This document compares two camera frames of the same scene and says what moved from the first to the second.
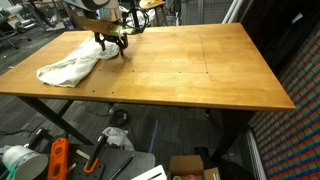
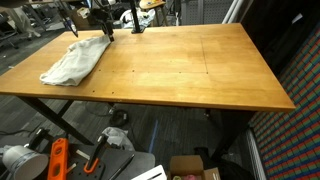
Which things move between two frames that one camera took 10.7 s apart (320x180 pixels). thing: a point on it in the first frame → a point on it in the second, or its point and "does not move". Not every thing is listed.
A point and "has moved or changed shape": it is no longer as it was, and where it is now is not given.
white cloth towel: (67, 71) has moved or changed shape
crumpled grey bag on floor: (119, 137) does not move
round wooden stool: (148, 4) does not move
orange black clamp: (92, 162) does not move
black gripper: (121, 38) → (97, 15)
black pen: (123, 166) does not move
